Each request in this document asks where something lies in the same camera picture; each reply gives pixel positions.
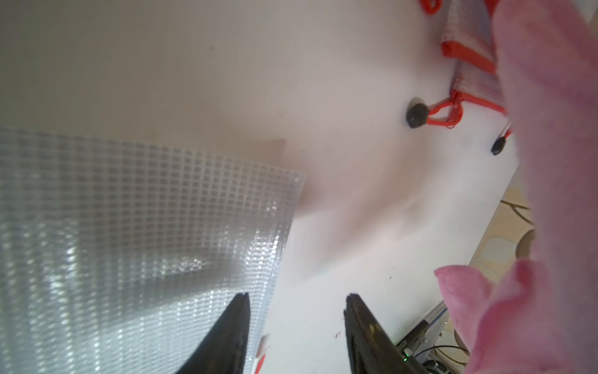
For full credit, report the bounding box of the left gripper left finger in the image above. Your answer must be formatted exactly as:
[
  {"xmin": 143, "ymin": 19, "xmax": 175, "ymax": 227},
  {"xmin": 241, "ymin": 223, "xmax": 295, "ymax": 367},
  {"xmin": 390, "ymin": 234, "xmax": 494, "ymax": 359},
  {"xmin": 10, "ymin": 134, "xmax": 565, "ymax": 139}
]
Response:
[{"xmin": 178, "ymin": 293, "xmax": 251, "ymax": 374}]

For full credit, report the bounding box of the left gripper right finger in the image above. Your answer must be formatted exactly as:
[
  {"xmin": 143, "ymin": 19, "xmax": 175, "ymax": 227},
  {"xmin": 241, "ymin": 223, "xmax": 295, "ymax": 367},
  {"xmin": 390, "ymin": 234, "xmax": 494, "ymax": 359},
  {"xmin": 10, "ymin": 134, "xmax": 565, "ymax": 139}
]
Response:
[{"xmin": 344, "ymin": 294, "xmax": 428, "ymax": 374}]

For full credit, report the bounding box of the clear mesh document bag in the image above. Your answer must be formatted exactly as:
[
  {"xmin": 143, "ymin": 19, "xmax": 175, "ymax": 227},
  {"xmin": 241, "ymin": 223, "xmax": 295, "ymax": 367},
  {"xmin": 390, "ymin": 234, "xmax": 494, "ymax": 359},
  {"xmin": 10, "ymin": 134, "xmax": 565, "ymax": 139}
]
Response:
[
  {"xmin": 1, "ymin": 129, "xmax": 305, "ymax": 373},
  {"xmin": 406, "ymin": 0, "xmax": 506, "ymax": 129}
]

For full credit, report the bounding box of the pink microfiber cloth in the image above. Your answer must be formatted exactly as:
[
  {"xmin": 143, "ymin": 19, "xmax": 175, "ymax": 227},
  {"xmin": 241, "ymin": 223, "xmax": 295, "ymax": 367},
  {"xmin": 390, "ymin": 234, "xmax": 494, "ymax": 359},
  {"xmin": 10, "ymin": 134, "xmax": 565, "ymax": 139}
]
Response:
[{"xmin": 435, "ymin": 1, "xmax": 597, "ymax": 373}]

